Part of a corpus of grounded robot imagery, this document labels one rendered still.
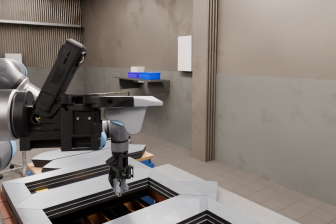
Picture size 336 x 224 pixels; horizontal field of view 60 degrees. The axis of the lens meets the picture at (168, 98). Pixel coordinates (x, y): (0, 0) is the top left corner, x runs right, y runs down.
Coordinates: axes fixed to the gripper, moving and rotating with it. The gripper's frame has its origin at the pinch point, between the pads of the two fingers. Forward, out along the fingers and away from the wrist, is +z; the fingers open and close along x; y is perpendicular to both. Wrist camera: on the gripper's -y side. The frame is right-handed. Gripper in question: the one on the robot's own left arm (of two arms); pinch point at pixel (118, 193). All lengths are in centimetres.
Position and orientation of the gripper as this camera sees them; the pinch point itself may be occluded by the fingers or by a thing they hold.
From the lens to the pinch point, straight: 137.6
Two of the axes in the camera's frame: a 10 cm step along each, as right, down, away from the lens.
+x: 7.9, -0.8, 6.1
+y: 6.2, 1.1, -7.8
